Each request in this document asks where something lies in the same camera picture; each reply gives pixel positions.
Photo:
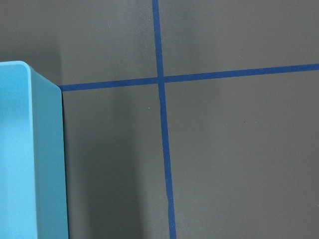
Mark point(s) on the light blue plastic bin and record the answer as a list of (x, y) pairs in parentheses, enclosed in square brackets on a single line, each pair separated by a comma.
[(32, 168)]

